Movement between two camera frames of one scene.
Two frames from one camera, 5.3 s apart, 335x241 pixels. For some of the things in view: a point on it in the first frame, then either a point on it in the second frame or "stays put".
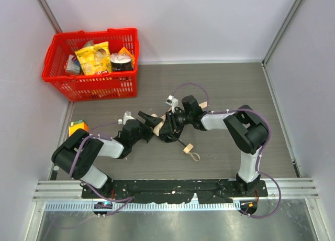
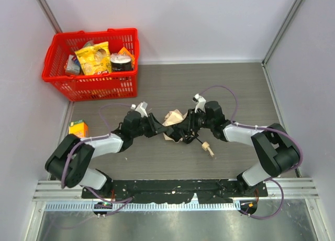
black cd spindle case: x=121 y=62 stays put
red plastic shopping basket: x=120 y=86 stays put
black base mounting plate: x=205 y=191 stays put
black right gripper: x=170 y=123 -> x=192 y=121
